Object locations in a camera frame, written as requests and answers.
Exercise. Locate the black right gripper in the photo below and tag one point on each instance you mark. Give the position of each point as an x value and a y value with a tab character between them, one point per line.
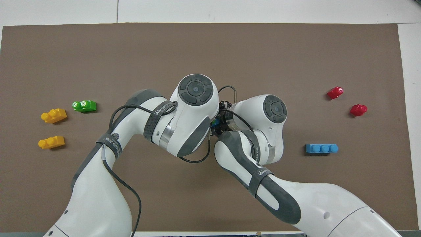
226	120

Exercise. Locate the blue three-stud brick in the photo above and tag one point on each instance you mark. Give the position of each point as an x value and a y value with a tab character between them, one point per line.
321	148
213	123

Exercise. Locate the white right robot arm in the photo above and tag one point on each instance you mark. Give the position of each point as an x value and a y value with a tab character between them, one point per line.
243	148

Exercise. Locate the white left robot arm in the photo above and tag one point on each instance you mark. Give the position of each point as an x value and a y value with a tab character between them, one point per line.
194	112

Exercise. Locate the brown table mat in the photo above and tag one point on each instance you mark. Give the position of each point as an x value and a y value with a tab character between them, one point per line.
210	49

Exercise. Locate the red single-stud brick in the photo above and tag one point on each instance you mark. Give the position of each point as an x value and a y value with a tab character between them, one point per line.
335	92
358	110

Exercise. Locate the green brick with stickers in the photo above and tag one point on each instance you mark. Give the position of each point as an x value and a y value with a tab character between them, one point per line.
86	107

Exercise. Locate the yellow toy brick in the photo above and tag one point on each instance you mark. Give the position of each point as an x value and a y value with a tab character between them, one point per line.
52	142
54	116

